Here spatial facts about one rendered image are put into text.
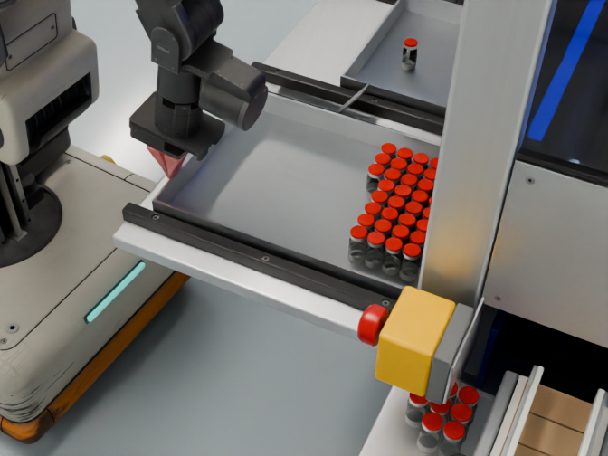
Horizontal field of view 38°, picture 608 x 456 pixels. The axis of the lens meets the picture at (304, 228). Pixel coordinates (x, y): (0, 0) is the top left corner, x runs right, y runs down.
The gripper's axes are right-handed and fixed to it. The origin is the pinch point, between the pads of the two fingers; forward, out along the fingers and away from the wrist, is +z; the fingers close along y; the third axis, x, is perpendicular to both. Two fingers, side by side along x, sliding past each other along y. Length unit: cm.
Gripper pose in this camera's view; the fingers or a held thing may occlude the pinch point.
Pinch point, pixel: (173, 171)
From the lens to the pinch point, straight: 117.2
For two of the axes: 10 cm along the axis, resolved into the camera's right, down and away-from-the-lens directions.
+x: 4.2, -6.5, 6.3
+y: 8.9, 4.3, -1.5
